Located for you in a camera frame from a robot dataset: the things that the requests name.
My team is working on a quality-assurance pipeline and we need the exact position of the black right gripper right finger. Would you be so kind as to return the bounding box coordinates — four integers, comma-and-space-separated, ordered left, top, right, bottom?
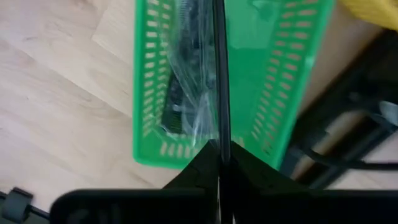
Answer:
223, 141, 307, 224

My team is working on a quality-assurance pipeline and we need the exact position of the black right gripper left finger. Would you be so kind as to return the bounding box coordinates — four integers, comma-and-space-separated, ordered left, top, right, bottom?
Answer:
163, 139, 223, 224

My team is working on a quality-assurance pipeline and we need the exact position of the bare black comb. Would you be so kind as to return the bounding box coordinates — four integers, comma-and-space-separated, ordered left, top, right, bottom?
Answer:
212, 0, 231, 162

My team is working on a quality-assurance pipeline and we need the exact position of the green plastic basket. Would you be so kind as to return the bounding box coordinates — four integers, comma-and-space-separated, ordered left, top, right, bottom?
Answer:
132, 0, 336, 170

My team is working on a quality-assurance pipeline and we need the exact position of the grey cylindrical fitting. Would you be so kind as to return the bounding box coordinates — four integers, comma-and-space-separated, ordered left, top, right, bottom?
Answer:
0, 186, 50, 224

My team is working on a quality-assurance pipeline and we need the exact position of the yellow plastic basket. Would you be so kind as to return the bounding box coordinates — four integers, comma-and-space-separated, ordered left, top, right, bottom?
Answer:
338, 0, 398, 32

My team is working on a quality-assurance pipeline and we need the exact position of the black cable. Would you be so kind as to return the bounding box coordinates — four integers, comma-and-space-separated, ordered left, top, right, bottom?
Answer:
298, 146, 398, 171

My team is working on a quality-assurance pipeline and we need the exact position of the black metal rig frame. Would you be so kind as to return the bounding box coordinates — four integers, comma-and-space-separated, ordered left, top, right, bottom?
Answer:
278, 29, 398, 190

